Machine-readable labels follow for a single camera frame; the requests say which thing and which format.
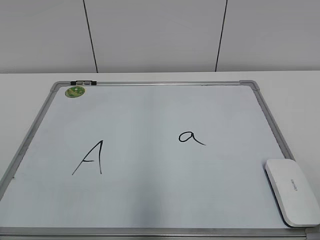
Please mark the white board eraser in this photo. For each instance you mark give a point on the white board eraser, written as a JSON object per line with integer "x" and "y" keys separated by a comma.
{"x": 295, "y": 197}

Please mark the round green magnet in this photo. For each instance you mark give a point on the round green magnet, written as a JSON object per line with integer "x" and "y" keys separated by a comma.
{"x": 74, "y": 92}

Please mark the white board with grey frame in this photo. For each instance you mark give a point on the white board with grey frame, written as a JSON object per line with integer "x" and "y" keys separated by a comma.
{"x": 134, "y": 160}

